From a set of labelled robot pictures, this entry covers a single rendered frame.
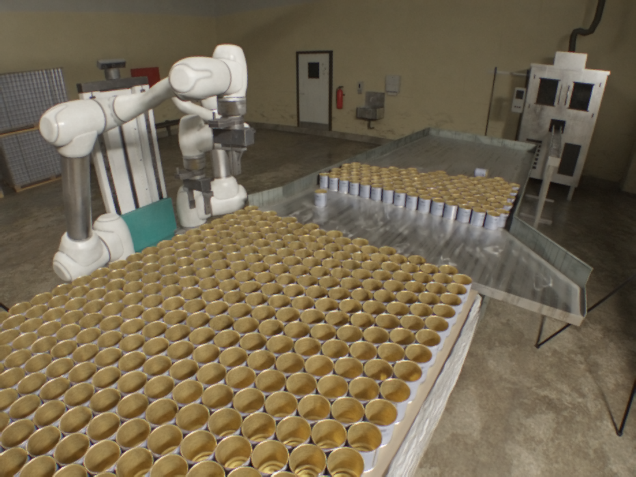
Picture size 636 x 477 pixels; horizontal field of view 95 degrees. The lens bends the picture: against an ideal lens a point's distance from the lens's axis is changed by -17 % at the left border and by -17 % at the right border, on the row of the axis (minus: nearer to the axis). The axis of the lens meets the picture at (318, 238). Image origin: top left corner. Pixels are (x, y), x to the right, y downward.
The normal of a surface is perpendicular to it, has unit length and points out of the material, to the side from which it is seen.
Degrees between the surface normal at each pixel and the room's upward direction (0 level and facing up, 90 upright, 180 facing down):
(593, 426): 0
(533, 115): 90
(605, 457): 0
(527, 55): 90
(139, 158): 90
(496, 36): 90
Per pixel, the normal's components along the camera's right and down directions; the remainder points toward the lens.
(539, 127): -0.58, 0.38
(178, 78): -0.16, 0.40
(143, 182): 0.83, 0.25
